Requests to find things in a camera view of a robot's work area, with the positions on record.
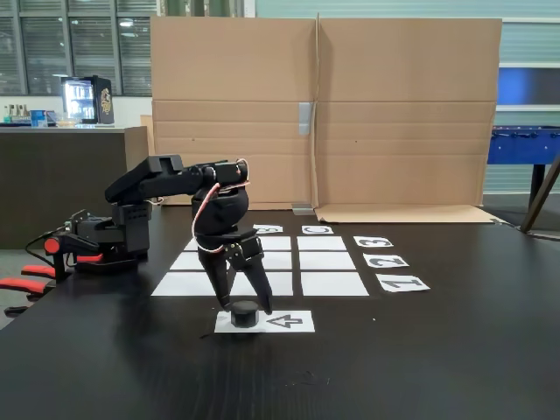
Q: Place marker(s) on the white arrow paper sheet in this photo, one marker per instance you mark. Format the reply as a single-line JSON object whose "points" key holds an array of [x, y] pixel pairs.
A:
{"points": [[308, 323]]}

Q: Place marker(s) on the blue box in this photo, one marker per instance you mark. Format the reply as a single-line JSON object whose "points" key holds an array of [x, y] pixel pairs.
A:
{"points": [[38, 119]]}

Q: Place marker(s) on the number 3 paper label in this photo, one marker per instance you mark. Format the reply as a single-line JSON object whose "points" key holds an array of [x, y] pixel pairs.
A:
{"points": [[361, 245]]}

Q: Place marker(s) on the brown wooden leg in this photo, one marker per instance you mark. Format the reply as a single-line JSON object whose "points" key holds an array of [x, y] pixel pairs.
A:
{"points": [[540, 192]]}

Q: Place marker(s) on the short grey tape piece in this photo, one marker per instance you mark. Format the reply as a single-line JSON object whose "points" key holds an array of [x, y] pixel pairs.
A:
{"points": [[303, 210]]}

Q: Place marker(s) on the brown counter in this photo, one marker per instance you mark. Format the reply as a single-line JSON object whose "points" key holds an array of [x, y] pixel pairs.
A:
{"points": [[26, 184]]}

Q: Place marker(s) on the letter B paper label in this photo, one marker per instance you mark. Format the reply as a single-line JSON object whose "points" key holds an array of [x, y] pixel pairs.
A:
{"points": [[277, 232]]}

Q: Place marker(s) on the letter C paper label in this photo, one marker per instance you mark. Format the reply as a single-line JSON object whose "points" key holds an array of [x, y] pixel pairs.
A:
{"points": [[306, 232]]}

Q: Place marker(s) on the long grey tape strip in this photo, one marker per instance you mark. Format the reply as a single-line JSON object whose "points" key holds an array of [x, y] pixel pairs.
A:
{"points": [[305, 118]]}

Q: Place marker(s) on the number 1 paper label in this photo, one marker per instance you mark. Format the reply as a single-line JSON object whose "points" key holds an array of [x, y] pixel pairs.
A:
{"points": [[387, 286]]}

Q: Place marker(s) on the blue foosball table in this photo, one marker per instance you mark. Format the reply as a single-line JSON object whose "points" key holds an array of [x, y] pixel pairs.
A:
{"points": [[520, 149]]}

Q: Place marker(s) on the large brown cardboard panel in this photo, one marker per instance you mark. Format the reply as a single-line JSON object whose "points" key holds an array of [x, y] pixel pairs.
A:
{"points": [[407, 65], [236, 65]]}

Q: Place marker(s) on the white paper grid square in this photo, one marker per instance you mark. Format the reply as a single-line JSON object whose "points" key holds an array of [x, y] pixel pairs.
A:
{"points": [[190, 246], [186, 261], [334, 284], [184, 284], [280, 261], [321, 243], [282, 284], [327, 261], [277, 243]]}

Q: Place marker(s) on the black clamp with orange knob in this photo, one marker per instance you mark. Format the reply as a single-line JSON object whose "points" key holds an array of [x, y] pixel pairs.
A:
{"points": [[59, 256]]}

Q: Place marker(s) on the black mini fridge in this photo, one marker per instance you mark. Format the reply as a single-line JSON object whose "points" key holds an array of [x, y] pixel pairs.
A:
{"points": [[102, 100]]}

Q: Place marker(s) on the number 2 paper label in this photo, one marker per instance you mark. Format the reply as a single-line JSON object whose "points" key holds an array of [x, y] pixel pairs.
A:
{"points": [[402, 263]]}

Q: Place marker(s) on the black round token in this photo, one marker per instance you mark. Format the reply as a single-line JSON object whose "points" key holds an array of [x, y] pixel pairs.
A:
{"points": [[245, 317]]}

